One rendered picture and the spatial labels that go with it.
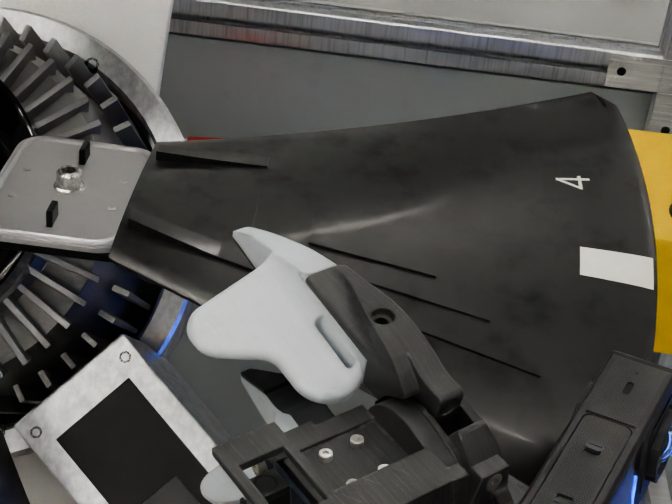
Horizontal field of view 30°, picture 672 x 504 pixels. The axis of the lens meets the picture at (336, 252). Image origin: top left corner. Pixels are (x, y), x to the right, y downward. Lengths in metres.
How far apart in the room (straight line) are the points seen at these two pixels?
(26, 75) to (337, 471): 0.35
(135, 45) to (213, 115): 0.53
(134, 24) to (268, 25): 0.49
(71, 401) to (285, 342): 0.23
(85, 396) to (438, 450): 0.28
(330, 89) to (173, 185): 0.75
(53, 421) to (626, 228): 0.30
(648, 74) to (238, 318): 0.91
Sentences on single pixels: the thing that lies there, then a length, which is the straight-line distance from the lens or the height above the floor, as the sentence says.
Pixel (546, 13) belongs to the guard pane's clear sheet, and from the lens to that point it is 1.28.
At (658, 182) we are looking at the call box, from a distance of 0.89.
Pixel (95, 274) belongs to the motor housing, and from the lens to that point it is 0.66.
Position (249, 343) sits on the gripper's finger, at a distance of 0.43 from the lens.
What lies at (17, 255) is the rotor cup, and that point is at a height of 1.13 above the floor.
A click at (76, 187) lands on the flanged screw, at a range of 0.56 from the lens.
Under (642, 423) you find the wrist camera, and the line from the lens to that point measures 0.43.
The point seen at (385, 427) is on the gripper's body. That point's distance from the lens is 0.42.
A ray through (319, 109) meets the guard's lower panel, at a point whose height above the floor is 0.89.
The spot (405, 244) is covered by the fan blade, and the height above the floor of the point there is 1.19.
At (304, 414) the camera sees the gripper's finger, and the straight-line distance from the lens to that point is 0.50.
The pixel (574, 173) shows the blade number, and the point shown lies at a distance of 0.59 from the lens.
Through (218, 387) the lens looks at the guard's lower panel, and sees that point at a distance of 1.53.
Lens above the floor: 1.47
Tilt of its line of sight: 32 degrees down
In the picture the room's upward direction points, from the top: 7 degrees clockwise
